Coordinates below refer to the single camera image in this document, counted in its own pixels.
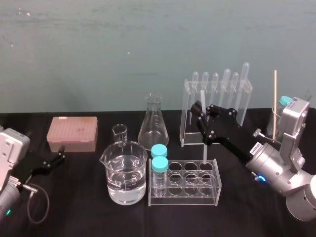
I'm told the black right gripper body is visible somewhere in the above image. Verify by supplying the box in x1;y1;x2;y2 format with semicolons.
202;115;263;164

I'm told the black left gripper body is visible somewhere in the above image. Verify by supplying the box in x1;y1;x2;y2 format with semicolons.
24;162;51;185

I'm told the pink pipette tip box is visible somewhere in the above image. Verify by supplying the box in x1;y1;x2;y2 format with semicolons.
46;116;99;153

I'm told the clear acrylic pipette stand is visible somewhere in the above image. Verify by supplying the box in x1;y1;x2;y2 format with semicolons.
181;78;254;148

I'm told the glass beaker holding stick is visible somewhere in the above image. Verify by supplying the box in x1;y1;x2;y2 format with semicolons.
266;104;284;144

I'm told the tall clear plastic pipette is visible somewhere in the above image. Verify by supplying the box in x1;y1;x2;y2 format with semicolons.
236;62;250;112

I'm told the teal-capped clear vial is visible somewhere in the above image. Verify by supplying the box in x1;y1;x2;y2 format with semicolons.
151;144;168;163
151;156;169;196

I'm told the thin wooden stick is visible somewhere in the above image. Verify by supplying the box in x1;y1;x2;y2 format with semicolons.
272;70;278;140

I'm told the glass conical flask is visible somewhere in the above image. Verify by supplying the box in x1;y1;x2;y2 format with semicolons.
137;92;170;152

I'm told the black table cloth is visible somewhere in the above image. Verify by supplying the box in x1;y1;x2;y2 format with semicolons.
0;108;316;237

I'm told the small empty glass beaker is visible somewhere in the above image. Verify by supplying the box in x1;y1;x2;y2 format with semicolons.
112;124;128;148

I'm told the teal-capped glass bottle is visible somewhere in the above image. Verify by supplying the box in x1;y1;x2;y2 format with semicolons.
277;95;293;139

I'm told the clear acrylic tube rack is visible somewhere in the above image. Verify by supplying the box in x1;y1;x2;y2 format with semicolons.
148;158;222;207

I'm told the large glass beaker with water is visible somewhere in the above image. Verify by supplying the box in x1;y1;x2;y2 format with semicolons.
99;140;149;206

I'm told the thin dark left gripper cable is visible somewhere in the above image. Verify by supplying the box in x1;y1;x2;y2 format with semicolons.
11;176;50;223

